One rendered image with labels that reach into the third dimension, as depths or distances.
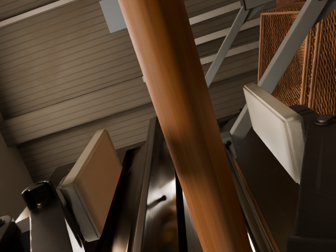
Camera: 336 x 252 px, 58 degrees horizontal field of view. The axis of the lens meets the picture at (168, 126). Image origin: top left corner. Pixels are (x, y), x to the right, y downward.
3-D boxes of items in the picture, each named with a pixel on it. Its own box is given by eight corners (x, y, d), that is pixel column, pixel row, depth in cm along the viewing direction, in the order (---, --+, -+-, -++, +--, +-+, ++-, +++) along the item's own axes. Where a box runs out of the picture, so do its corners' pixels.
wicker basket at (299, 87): (371, 127, 113) (297, 148, 115) (305, 92, 166) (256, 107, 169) (357, -9, 97) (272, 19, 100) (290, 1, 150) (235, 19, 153)
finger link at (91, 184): (101, 240, 13) (85, 244, 13) (123, 168, 20) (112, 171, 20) (74, 182, 12) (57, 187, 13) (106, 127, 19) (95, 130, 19)
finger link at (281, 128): (284, 120, 12) (303, 115, 12) (241, 85, 18) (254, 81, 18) (297, 186, 13) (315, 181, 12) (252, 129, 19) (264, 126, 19)
